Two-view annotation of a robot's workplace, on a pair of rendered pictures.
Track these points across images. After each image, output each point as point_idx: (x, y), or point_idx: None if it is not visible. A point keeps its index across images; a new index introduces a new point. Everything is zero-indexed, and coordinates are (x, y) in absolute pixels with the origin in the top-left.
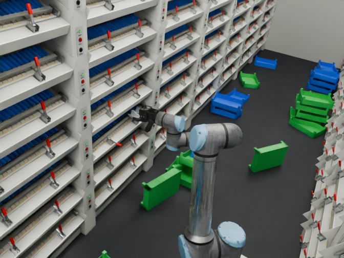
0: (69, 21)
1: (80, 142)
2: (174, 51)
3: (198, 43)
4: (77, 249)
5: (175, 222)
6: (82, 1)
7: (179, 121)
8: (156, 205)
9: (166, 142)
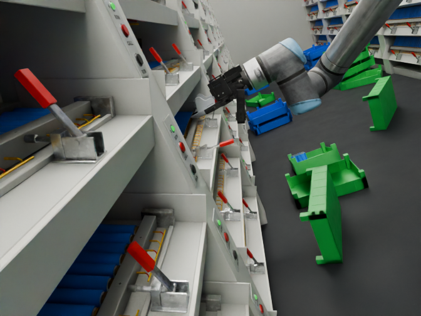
0: None
1: (157, 118)
2: (188, 17)
3: (202, 32)
4: None
5: (407, 241)
6: None
7: (293, 40)
8: (342, 246)
9: (293, 101)
